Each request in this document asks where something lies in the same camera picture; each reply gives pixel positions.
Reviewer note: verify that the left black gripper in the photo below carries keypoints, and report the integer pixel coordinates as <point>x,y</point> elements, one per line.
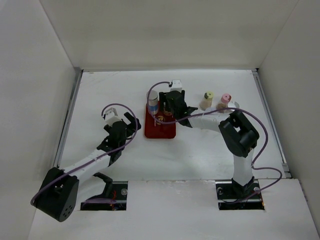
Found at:
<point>129,118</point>

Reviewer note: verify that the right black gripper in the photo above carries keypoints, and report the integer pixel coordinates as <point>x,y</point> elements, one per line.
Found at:
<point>161,95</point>

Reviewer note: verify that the yellow-lid spice bottle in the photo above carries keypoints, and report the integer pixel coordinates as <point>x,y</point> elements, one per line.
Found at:
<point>207,100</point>

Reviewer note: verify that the pink-lid spice bottle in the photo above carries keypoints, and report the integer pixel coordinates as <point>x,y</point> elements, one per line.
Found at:
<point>223,103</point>

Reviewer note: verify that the silver-lid shaker jar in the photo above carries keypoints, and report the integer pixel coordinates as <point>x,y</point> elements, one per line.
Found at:
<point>233,104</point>

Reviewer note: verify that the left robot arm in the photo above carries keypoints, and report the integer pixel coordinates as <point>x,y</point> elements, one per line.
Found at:
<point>57,196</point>

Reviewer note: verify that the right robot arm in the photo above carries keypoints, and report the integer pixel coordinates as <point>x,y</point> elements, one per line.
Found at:
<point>238,133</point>

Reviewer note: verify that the red rectangular tray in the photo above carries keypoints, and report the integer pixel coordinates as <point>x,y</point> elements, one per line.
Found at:
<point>155,130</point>

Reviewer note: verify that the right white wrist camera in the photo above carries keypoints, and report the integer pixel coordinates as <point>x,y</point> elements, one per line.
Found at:
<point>175,85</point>

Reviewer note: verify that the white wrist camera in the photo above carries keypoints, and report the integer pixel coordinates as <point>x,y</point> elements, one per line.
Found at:
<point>175,85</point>
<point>110,116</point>

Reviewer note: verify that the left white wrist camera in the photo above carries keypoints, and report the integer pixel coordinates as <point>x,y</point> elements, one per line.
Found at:
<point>110,116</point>

